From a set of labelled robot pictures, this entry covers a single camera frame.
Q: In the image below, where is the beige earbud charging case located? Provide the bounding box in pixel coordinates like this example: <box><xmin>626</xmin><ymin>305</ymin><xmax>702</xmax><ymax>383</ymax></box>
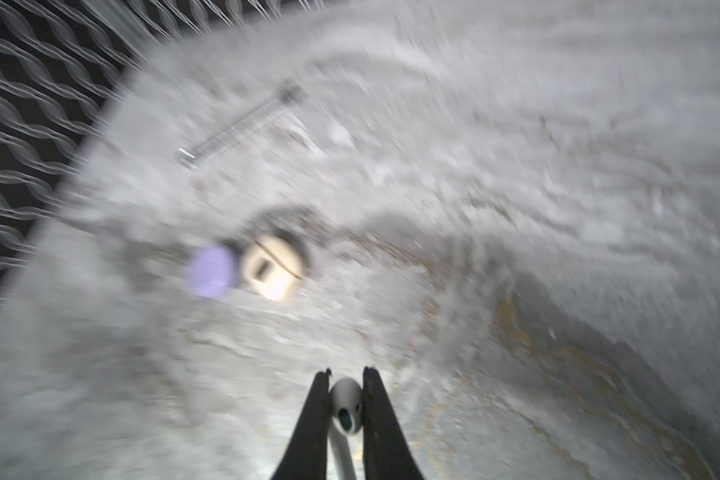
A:
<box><xmin>240</xmin><ymin>235</ymin><xmax>306</xmax><ymax>302</ymax></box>

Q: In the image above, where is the silver wrench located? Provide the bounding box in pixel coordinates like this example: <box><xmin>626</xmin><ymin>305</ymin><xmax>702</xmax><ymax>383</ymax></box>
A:
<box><xmin>176</xmin><ymin>83</ymin><xmax>303</xmax><ymax>169</ymax></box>

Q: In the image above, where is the purple earbud case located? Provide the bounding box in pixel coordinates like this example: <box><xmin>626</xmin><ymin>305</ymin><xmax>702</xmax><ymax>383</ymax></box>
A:
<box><xmin>188</xmin><ymin>244</ymin><xmax>240</xmax><ymax>298</ymax></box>

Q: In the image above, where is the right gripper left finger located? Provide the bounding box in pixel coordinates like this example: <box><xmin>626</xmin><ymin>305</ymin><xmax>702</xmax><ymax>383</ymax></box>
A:
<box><xmin>271</xmin><ymin>369</ymin><xmax>331</xmax><ymax>480</ymax></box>

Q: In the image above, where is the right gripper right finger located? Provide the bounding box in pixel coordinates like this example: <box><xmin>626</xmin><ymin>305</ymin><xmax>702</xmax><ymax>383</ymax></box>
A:
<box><xmin>362</xmin><ymin>367</ymin><xmax>424</xmax><ymax>480</ymax></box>

